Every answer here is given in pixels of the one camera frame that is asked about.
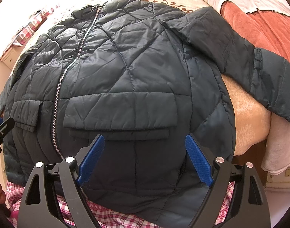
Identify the dark quilted puffer jacket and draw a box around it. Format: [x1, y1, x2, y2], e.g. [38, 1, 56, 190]
[0, 0, 290, 227]

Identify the pink plaid pajama clothing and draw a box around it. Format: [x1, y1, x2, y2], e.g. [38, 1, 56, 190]
[6, 182, 235, 228]

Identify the beige leaf pattern blanket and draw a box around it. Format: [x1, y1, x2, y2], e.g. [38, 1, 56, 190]
[88, 0, 271, 156]

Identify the white nightstand with plaid cloth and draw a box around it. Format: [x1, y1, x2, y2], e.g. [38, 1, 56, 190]
[0, 5, 63, 70]

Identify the red pink patchwork quilt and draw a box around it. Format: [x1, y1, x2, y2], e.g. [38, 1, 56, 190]
[203, 0, 290, 63]

